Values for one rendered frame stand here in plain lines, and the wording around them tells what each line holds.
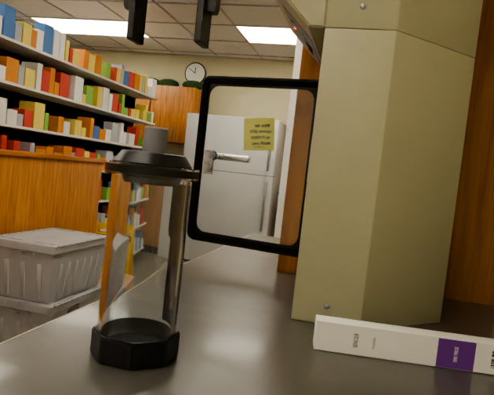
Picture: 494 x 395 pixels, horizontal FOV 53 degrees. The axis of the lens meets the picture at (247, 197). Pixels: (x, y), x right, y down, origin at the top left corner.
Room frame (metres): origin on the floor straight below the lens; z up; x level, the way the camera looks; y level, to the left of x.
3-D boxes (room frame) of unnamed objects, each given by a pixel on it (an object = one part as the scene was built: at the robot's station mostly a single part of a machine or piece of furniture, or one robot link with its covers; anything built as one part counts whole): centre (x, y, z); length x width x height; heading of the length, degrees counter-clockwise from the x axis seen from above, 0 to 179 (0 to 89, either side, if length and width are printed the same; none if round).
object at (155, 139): (0.58, 0.11, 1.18); 0.09 x 0.09 x 0.07
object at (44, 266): (2.95, 1.12, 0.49); 0.60 x 0.42 x 0.33; 167
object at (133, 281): (0.58, 0.11, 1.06); 0.11 x 0.11 x 0.21
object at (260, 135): (1.16, -0.01, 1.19); 0.30 x 0.01 x 0.40; 69
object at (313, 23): (0.96, -0.07, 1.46); 0.32 x 0.12 x 0.10; 167
